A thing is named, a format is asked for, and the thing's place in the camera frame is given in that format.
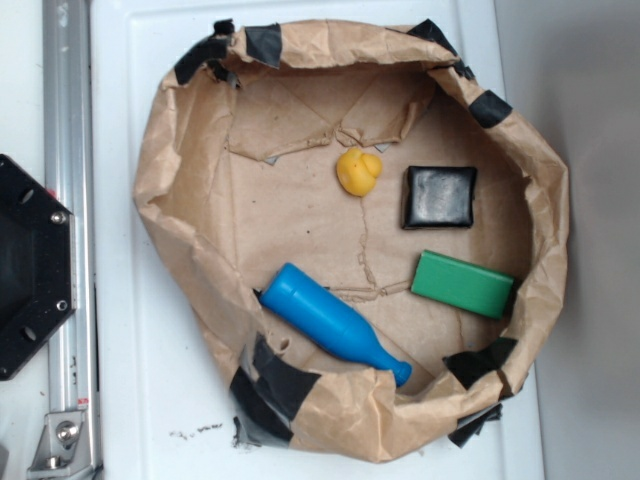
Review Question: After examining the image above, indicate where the yellow rubber duck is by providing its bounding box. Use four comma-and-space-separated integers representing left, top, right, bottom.
336, 148, 383, 197

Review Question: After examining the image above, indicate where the metal corner bracket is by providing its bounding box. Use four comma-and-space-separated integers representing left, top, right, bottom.
27, 410, 91, 479

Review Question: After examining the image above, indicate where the brown paper bag bin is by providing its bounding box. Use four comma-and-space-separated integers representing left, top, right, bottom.
133, 20, 569, 462

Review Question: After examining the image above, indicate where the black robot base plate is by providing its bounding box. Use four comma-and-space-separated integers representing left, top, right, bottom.
1, 155, 75, 381

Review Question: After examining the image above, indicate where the green rectangular block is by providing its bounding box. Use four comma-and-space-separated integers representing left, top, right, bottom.
411, 250, 515, 319

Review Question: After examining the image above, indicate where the black square block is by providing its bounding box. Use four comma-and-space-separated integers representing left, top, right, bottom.
401, 166, 478, 230

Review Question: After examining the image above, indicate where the blue plastic bottle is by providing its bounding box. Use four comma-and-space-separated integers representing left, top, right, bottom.
259, 263, 412, 387

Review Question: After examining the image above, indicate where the aluminium extrusion rail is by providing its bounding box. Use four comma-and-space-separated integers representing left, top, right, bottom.
27, 1, 103, 479

